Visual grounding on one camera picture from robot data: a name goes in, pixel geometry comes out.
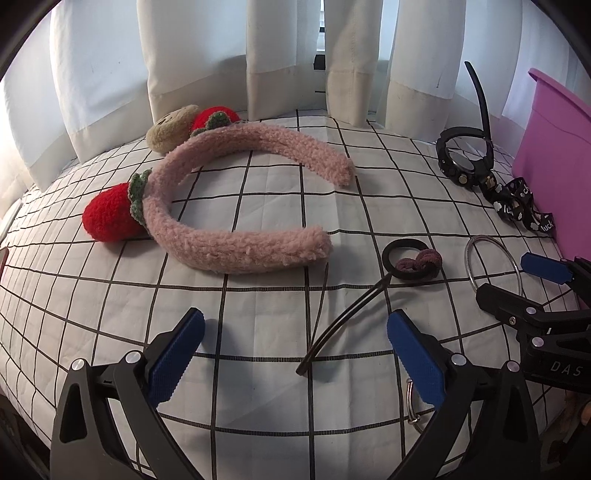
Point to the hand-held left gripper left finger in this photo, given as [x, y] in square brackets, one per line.
[178, 357]

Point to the pink fuzzy strawberry headband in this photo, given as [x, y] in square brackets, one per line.
[194, 249]

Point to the white sheer curtain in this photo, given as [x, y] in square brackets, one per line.
[92, 69]

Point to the pink plastic basin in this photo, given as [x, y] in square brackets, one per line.
[554, 152]

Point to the beige smiley plush toy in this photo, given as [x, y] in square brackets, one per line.
[168, 131]

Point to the cream curtain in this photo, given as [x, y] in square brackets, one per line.
[272, 37]

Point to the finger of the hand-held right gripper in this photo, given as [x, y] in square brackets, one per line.
[545, 267]
[503, 304]

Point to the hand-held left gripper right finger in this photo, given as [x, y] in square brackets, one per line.
[415, 364]

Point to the white grid bedsheet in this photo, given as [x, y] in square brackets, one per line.
[277, 194]

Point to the silver bangle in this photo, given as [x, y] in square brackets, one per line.
[467, 263]

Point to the thin black headband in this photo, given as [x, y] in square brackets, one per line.
[304, 365]

